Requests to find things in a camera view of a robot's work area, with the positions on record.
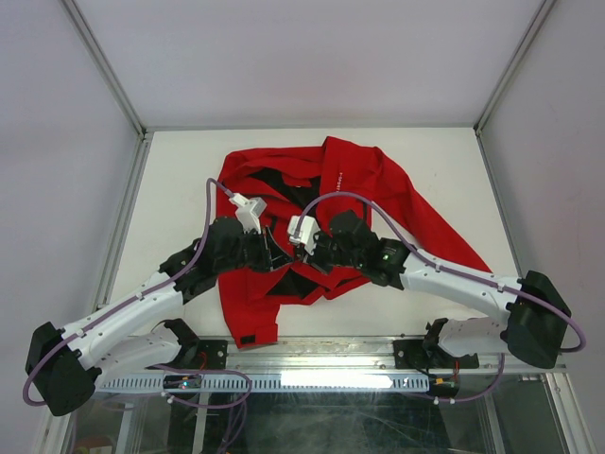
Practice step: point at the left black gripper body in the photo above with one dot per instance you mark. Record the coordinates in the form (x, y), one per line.
(254, 253)

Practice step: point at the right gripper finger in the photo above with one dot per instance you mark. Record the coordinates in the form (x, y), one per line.
(318, 262)
(304, 252)

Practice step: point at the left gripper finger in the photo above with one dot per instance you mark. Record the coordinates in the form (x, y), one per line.
(281, 260)
(275, 251)

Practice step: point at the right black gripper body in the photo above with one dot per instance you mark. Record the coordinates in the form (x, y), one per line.
(328, 252)

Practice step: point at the red zip jacket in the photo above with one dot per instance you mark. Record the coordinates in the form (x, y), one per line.
(338, 176)

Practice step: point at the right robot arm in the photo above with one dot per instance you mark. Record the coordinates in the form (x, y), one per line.
(523, 316)

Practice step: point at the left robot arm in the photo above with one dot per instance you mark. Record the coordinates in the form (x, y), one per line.
(65, 365)

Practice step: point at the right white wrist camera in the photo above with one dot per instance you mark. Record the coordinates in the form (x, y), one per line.
(302, 231)

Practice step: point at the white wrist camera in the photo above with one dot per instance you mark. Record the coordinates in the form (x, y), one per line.
(302, 231)
(248, 212)

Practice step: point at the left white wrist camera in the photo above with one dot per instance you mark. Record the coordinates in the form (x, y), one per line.
(248, 212)

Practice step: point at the aluminium mounting rail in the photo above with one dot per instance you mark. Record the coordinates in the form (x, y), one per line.
(361, 354)

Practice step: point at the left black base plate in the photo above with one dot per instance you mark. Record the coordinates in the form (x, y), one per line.
(205, 355)

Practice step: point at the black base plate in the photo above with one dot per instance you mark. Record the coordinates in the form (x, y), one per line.
(205, 355)
(411, 354)

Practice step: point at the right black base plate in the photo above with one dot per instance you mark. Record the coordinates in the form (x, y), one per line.
(411, 354)

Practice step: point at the slotted cable duct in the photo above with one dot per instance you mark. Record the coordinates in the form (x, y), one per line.
(284, 382)

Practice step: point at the left aluminium frame post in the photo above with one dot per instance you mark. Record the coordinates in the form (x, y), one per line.
(88, 38)

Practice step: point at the aluminium frame post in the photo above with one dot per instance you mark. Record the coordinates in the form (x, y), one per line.
(88, 38)
(513, 66)

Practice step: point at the right aluminium frame post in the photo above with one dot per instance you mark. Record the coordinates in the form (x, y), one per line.
(513, 66)

